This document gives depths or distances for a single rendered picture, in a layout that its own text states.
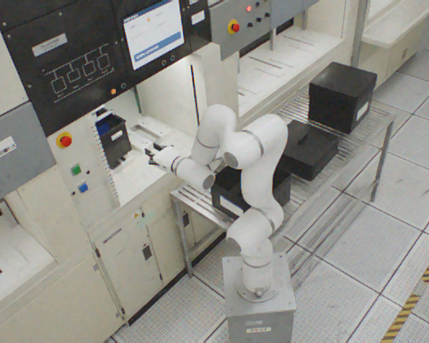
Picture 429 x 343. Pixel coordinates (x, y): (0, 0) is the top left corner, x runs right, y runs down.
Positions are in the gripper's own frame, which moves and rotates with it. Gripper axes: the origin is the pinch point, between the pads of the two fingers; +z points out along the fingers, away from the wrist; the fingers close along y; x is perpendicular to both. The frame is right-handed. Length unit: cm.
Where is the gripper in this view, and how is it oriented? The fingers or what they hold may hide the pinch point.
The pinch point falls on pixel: (152, 149)
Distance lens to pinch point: 181.7
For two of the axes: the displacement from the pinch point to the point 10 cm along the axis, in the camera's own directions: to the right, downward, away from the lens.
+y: 6.6, -5.4, 5.2
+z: -7.5, -4.1, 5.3
